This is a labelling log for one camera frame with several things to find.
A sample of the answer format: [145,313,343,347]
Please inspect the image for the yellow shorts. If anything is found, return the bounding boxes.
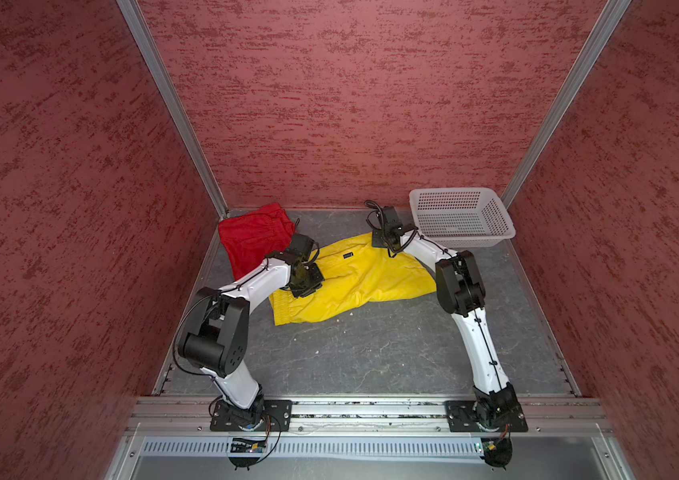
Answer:
[270,233,437,326]

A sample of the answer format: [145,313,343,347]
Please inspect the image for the white plastic laundry basket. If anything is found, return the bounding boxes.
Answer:
[409,187,517,249]

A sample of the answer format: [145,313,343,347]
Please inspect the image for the red shorts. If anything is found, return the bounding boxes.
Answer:
[219,203,297,280]

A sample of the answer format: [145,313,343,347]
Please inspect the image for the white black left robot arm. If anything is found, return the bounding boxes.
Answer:
[173,251,324,431]

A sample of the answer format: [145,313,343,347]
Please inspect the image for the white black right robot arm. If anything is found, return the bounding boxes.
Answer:
[371,227,523,432]

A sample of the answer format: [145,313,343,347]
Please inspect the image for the left small circuit board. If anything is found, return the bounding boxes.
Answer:
[230,438,268,455]

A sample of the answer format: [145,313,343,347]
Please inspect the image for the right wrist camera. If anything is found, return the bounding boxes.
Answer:
[377,206,403,233]

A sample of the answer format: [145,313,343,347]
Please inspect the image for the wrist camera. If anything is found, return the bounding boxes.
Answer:
[286,233,321,264]
[377,206,403,233]

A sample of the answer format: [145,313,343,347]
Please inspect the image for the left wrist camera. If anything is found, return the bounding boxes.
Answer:
[286,233,321,264]

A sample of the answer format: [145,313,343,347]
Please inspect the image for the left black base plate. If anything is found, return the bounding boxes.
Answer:
[210,397,294,433]

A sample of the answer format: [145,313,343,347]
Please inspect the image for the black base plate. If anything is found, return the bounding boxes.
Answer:
[210,397,294,433]
[445,400,529,435]

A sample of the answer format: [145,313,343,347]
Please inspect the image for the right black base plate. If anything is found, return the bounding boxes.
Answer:
[445,400,529,435]

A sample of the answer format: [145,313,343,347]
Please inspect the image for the aluminium front rail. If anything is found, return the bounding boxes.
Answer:
[126,395,615,438]

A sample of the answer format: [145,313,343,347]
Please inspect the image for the white slotted cable duct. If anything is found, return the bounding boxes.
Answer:
[140,436,483,462]

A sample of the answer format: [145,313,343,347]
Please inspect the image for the left corner aluminium post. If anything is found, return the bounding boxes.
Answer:
[117,0,229,219]

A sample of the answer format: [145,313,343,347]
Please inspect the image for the corner aluminium post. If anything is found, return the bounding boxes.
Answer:
[117,0,229,219]
[501,0,631,209]

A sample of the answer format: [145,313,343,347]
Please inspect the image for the right corner aluminium post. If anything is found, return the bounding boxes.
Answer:
[501,0,631,209]

